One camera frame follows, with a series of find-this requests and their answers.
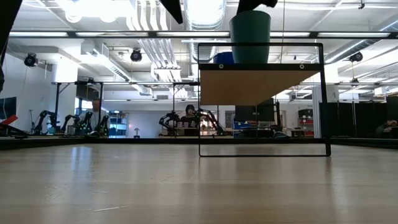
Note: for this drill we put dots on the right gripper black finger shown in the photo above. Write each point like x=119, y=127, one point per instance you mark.
x=248, y=3

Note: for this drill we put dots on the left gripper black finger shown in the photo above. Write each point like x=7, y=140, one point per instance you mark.
x=174, y=9

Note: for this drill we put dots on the dark green cup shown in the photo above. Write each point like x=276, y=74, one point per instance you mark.
x=250, y=37

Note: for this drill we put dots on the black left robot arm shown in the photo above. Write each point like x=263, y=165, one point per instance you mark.
x=6, y=18

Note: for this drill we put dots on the black background robot arm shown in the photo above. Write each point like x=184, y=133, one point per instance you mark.
x=104, y=126
x=70, y=123
x=168, y=119
x=87, y=123
x=213, y=119
x=43, y=119

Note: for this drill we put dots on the long ceiling light strip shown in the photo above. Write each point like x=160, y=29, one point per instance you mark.
x=124, y=34

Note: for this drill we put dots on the round black ceiling lamp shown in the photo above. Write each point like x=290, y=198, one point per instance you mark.
x=30, y=60
x=356, y=57
x=136, y=55

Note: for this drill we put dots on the person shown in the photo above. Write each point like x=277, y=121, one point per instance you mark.
x=189, y=114
x=94, y=113
x=387, y=128

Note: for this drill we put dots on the black monitor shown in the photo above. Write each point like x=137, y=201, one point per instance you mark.
x=248, y=113

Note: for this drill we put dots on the blue storage bin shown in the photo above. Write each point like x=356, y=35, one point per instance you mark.
x=242, y=125

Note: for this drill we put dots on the blue storage shelving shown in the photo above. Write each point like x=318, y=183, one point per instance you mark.
x=118, y=124

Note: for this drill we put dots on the red and white rack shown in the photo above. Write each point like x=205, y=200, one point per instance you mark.
x=306, y=123

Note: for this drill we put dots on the red flat object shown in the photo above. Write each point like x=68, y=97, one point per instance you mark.
x=8, y=120

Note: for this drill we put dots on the silver ventilation duct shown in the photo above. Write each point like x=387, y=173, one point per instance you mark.
x=205, y=18

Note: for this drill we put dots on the wooden shelf with black frame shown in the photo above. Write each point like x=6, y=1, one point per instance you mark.
x=248, y=87

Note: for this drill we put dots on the black partition wall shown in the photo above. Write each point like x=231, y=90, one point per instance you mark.
x=357, y=119

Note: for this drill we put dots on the dark wall monitor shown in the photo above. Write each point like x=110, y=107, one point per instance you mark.
x=7, y=107

